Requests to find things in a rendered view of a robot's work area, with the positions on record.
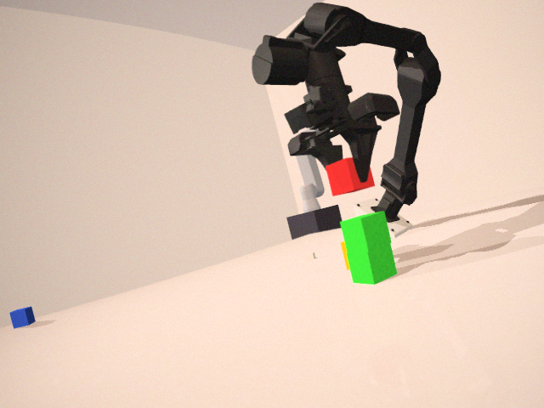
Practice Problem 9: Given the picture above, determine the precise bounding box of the yellow block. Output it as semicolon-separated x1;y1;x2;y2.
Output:
340;241;350;270

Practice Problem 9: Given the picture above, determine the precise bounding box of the green block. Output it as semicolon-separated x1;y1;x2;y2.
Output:
340;212;392;253
347;244;397;285

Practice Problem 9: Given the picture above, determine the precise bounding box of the blue block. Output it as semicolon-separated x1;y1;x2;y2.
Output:
10;307;36;329

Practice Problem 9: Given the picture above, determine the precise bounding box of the red block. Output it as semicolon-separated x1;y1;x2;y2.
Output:
326;157;375;196

